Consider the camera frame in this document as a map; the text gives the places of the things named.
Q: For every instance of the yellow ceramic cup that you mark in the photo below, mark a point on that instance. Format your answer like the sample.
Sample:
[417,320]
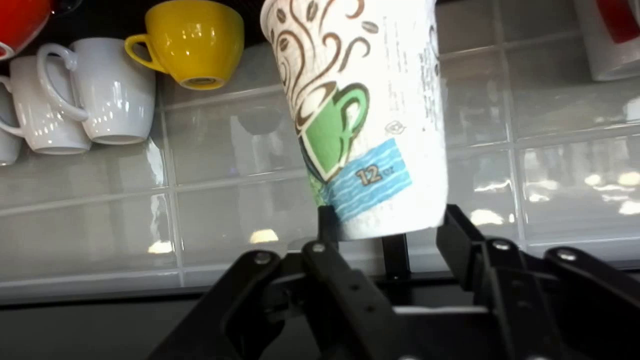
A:
[193,41]

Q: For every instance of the red bowl with blue rim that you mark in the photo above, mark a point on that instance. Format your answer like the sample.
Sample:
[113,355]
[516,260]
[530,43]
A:
[21,20]

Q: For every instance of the paper cup with coffee print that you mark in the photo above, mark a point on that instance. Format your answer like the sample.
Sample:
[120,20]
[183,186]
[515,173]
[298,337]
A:
[392,100]

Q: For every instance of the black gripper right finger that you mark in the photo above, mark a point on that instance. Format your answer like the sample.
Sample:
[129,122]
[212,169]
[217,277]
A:
[561,313]

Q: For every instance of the white ceramic mug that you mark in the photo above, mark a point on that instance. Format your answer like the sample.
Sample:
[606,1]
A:
[47,121]
[120,92]
[9,147]

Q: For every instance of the white mug with red inside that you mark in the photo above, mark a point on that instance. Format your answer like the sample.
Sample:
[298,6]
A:
[601,60]

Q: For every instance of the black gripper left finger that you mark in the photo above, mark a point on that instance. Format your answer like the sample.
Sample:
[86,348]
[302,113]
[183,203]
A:
[301,313]

